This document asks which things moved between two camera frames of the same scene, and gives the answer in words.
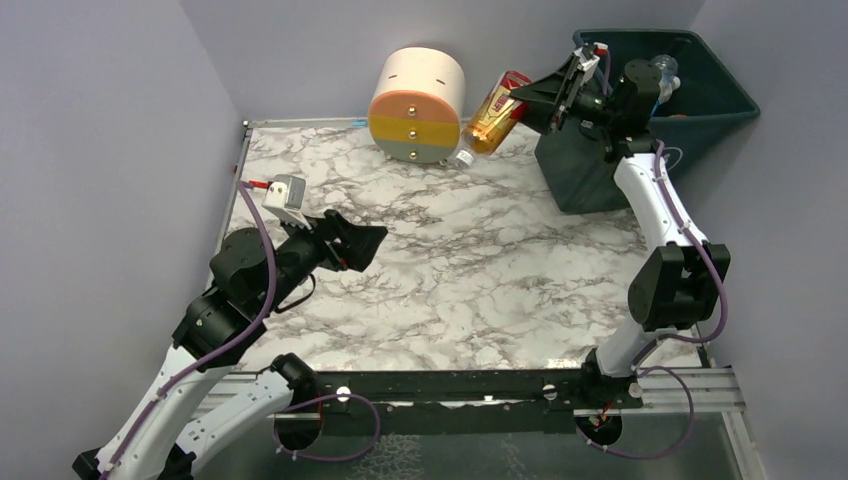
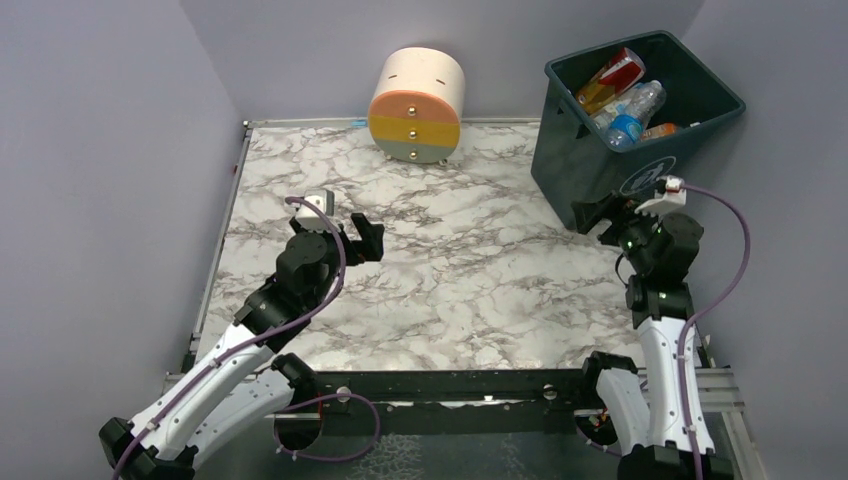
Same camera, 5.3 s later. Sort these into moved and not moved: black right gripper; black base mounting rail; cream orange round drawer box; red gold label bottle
Moved: black right gripper; red gold label bottle
Not moved: cream orange round drawer box; black base mounting rail
